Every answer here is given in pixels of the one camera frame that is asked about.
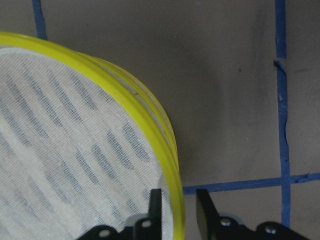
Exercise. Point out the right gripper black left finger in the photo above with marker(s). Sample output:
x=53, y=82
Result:
x=155, y=213

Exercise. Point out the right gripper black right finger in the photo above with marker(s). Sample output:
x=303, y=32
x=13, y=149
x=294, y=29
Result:
x=206, y=215

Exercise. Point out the yellow steamer top layer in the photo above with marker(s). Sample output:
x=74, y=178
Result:
x=134, y=98

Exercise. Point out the white steamer liner cloth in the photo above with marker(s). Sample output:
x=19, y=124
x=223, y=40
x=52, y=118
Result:
x=71, y=158

